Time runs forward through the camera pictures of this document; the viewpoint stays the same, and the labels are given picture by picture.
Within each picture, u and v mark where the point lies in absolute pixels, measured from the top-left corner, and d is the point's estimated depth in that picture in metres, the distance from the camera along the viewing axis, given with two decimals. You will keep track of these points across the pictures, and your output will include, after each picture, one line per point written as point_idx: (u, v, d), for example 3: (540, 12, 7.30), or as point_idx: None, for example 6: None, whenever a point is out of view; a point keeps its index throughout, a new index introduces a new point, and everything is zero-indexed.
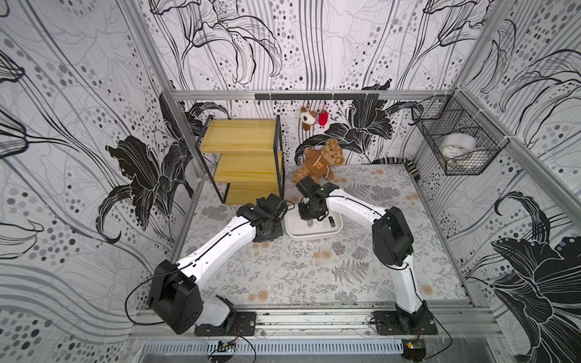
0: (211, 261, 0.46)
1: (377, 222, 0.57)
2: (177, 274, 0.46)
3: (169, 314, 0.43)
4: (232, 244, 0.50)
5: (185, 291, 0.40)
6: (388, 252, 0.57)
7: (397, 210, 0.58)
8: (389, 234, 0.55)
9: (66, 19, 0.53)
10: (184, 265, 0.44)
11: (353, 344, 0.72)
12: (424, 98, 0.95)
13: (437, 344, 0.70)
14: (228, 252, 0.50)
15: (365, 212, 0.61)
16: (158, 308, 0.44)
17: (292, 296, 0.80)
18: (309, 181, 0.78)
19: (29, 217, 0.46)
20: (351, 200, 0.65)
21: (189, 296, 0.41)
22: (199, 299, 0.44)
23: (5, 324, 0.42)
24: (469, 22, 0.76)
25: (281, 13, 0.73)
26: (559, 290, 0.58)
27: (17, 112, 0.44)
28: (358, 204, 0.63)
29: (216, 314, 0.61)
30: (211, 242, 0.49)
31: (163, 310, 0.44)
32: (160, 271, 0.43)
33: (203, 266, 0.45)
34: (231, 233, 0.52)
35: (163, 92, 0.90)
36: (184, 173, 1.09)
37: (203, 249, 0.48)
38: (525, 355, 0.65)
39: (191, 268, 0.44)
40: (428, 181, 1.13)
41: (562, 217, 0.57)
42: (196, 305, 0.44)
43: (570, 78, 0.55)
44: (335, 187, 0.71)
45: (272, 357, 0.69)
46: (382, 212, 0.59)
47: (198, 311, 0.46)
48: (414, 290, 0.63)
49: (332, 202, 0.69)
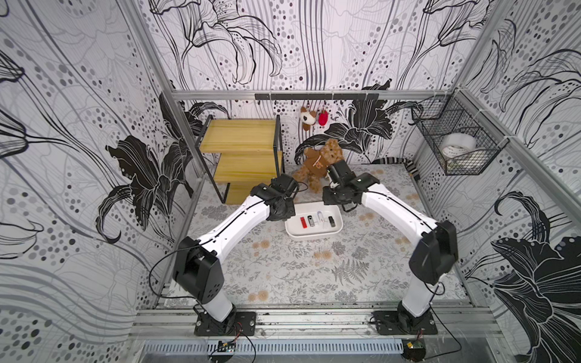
0: (229, 236, 0.49)
1: (426, 235, 0.48)
2: (197, 249, 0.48)
3: (194, 286, 0.46)
4: (247, 221, 0.52)
5: (207, 264, 0.43)
6: (425, 271, 0.51)
7: (448, 224, 0.50)
8: (436, 252, 0.48)
9: (65, 19, 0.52)
10: (205, 240, 0.47)
11: (354, 344, 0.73)
12: (424, 98, 0.95)
13: (437, 344, 0.70)
14: (243, 231, 0.52)
15: (412, 221, 0.52)
16: (184, 280, 0.47)
17: (292, 296, 0.80)
18: (343, 168, 0.68)
19: (29, 217, 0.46)
20: (394, 200, 0.57)
21: (212, 268, 0.43)
22: (220, 270, 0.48)
23: (5, 324, 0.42)
24: (469, 22, 0.76)
25: (281, 13, 0.73)
26: (558, 290, 0.58)
27: (17, 112, 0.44)
28: (404, 210, 0.54)
29: (220, 310, 0.62)
30: (228, 220, 0.51)
31: (188, 283, 0.47)
32: (182, 246, 0.45)
33: (222, 241, 0.47)
34: (247, 212, 0.53)
35: (163, 92, 0.90)
36: (184, 173, 1.09)
37: (222, 225, 0.50)
38: (525, 355, 0.65)
39: (212, 244, 0.46)
40: (428, 181, 1.13)
41: (561, 217, 0.57)
42: (217, 277, 0.47)
43: (570, 78, 0.55)
44: (375, 182, 0.62)
45: (272, 357, 0.69)
46: (433, 226, 0.50)
47: (219, 283, 0.49)
48: (429, 300, 0.61)
49: (368, 197, 0.60)
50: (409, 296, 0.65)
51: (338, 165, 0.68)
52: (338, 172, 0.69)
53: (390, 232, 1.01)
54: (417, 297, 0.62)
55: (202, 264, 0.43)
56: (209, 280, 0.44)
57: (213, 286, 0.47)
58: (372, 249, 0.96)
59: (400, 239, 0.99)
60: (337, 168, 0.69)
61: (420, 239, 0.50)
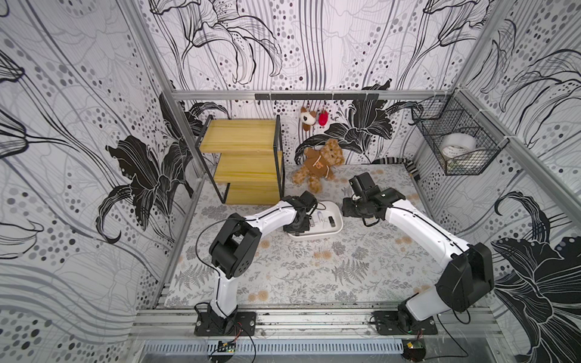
0: (267, 223, 0.57)
1: (457, 259, 0.45)
2: (239, 227, 0.57)
3: (228, 259, 0.52)
4: (281, 216, 0.62)
5: (252, 236, 0.51)
6: (455, 296, 0.46)
7: (483, 247, 0.46)
8: (470, 278, 0.44)
9: (65, 19, 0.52)
10: (250, 218, 0.56)
11: (353, 344, 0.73)
12: (424, 98, 0.95)
13: (438, 344, 0.70)
14: (275, 224, 0.62)
15: (441, 241, 0.48)
16: (219, 252, 0.53)
17: (292, 296, 0.80)
18: (367, 181, 0.65)
19: (29, 217, 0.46)
20: (420, 218, 0.53)
21: (255, 240, 0.51)
22: (255, 249, 0.54)
23: (5, 324, 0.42)
24: (469, 22, 0.76)
25: (281, 13, 0.73)
26: (558, 290, 0.58)
27: (17, 112, 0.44)
28: (433, 229, 0.51)
29: (226, 304, 0.63)
30: (267, 210, 0.62)
31: (223, 255, 0.53)
32: (228, 221, 0.54)
33: (262, 224, 0.55)
34: (281, 208, 0.64)
35: (163, 92, 0.90)
36: (184, 173, 1.09)
37: (262, 212, 0.60)
38: (525, 355, 0.65)
39: (256, 223, 0.55)
40: (428, 181, 1.13)
41: (562, 217, 0.57)
42: (250, 255, 0.53)
43: (570, 78, 0.55)
44: (402, 200, 0.58)
45: (271, 357, 0.69)
46: (464, 249, 0.46)
47: (248, 262, 0.55)
48: (438, 313, 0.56)
49: (393, 213, 0.57)
50: (415, 299, 0.64)
51: (361, 175, 0.66)
52: (361, 184, 0.68)
53: (390, 232, 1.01)
54: (428, 306, 0.59)
55: (246, 236, 0.51)
56: (247, 253, 0.51)
57: (244, 263, 0.53)
58: (372, 249, 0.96)
59: (400, 239, 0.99)
60: (358, 179, 0.68)
61: (450, 262, 0.46)
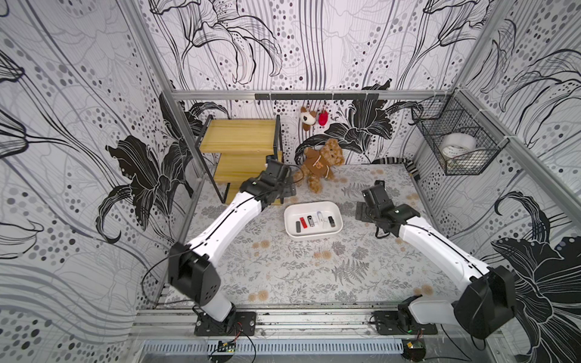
0: (222, 238, 0.47)
1: (476, 281, 0.43)
2: (189, 255, 0.49)
3: (189, 291, 0.46)
4: (240, 219, 0.51)
5: (200, 270, 0.43)
6: (473, 322, 0.44)
7: (504, 271, 0.43)
8: (490, 302, 0.41)
9: (66, 19, 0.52)
10: (196, 244, 0.46)
11: (355, 344, 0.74)
12: (424, 98, 0.95)
13: (437, 344, 0.70)
14: (237, 228, 0.51)
15: (458, 262, 0.46)
16: (178, 288, 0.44)
17: (292, 296, 0.80)
18: (381, 193, 0.64)
19: (29, 217, 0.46)
20: (436, 236, 0.52)
21: (205, 273, 0.42)
22: (215, 272, 0.46)
23: (5, 324, 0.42)
24: (469, 22, 0.76)
25: (281, 13, 0.73)
26: (558, 290, 0.58)
27: (17, 112, 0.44)
28: (449, 250, 0.48)
29: (218, 308, 0.60)
30: (218, 221, 0.50)
31: (183, 289, 0.47)
32: (171, 255, 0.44)
33: (215, 243, 0.46)
34: (238, 209, 0.52)
35: (163, 92, 0.90)
36: (184, 173, 1.09)
37: (215, 226, 0.49)
38: (525, 355, 0.65)
39: (204, 247, 0.45)
40: (428, 181, 1.13)
41: (562, 217, 0.57)
42: (213, 278, 0.46)
43: (570, 78, 0.55)
44: (417, 218, 0.56)
45: (272, 356, 0.69)
46: (484, 272, 0.44)
47: (217, 283, 0.49)
48: (442, 321, 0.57)
49: (407, 231, 0.56)
50: (421, 303, 0.63)
51: (375, 189, 0.64)
52: (375, 197, 0.66)
53: None
54: (434, 312, 0.58)
55: (194, 269, 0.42)
56: (203, 284, 0.44)
57: (211, 289, 0.47)
58: (372, 249, 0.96)
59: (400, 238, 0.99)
60: (373, 192, 0.66)
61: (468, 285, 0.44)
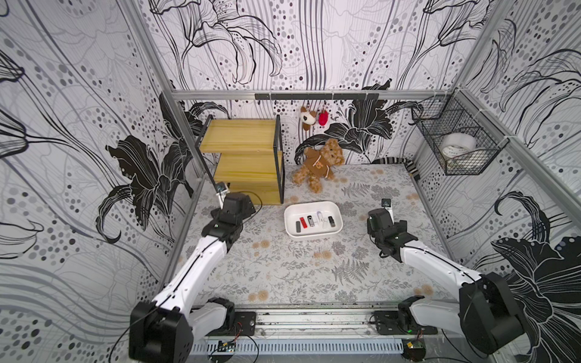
0: (190, 286, 0.45)
1: (468, 287, 0.44)
2: (156, 311, 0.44)
3: (160, 352, 0.41)
4: (206, 264, 0.49)
5: (172, 324, 0.39)
6: (476, 330, 0.44)
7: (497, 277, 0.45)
8: (485, 306, 0.42)
9: (66, 19, 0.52)
10: (163, 299, 0.42)
11: (355, 344, 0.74)
12: (424, 98, 0.95)
13: (437, 344, 0.70)
14: (204, 274, 0.49)
15: (452, 272, 0.49)
16: (146, 352, 0.41)
17: (292, 296, 0.80)
18: (386, 220, 0.68)
19: (29, 217, 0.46)
20: (432, 254, 0.56)
21: (178, 327, 0.39)
22: (187, 327, 0.42)
23: (5, 324, 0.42)
24: (469, 22, 0.76)
25: (281, 13, 0.73)
26: (558, 290, 0.58)
27: (17, 112, 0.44)
28: (442, 262, 0.52)
29: (213, 320, 0.60)
30: (184, 270, 0.48)
31: (153, 352, 0.41)
32: (135, 315, 0.40)
33: (184, 293, 0.44)
34: (203, 253, 0.51)
35: (163, 92, 0.90)
36: (184, 173, 1.09)
37: (180, 276, 0.46)
38: (525, 355, 0.65)
39: (172, 299, 0.42)
40: (428, 181, 1.13)
41: (562, 217, 0.57)
42: (186, 335, 0.43)
43: (570, 78, 0.55)
44: (414, 241, 0.62)
45: (272, 356, 0.69)
46: (476, 278, 0.46)
47: (191, 342, 0.45)
48: (442, 327, 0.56)
49: (406, 255, 0.61)
50: (424, 306, 0.62)
51: (381, 214, 0.69)
52: (382, 222, 0.70)
53: None
54: (436, 316, 0.58)
55: (166, 324, 0.39)
56: (176, 342, 0.40)
57: (184, 348, 0.43)
58: (371, 249, 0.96)
59: None
60: (378, 218, 0.70)
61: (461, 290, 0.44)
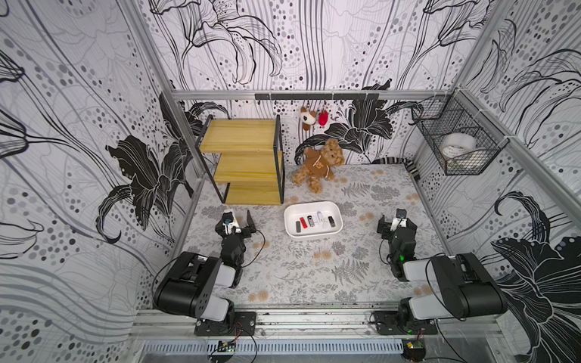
0: None
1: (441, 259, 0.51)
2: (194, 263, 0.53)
3: (190, 286, 0.47)
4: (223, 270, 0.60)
5: (211, 263, 0.50)
6: (451, 290, 0.47)
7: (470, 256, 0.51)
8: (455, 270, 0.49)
9: (66, 19, 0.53)
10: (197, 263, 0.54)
11: (353, 344, 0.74)
12: (424, 98, 0.95)
13: (437, 344, 0.70)
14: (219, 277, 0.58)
15: None
16: (177, 285, 0.46)
17: (292, 296, 0.80)
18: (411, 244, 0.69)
19: (29, 217, 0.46)
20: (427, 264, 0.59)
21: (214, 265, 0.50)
22: (213, 282, 0.50)
23: (5, 324, 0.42)
24: (469, 22, 0.76)
25: (281, 13, 0.73)
26: (558, 290, 0.58)
27: (17, 112, 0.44)
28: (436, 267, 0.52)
29: (215, 308, 0.60)
30: None
31: (182, 286, 0.46)
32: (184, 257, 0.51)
33: None
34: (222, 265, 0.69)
35: (163, 92, 0.90)
36: (184, 173, 1.09)
37: None
38: (525, 355, 0.65)
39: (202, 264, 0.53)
40: (428, 181, 1.13)
41: (562, 217, 0.57)
42: (209, 290, 0.48)
43: (570, 78, 0.55)
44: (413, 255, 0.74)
45: (272, 356, 0.69)
46: None
47: (206, 302, 0.48)
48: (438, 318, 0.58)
49: (408, 268, 0.68)
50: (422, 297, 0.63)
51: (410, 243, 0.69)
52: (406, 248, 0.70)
53: None
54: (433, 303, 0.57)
55: (206, 262, 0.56)
56: (208, 278, 0.48)
57: (204, 297, 0.47)
58: (372, 249, 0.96)
59: None
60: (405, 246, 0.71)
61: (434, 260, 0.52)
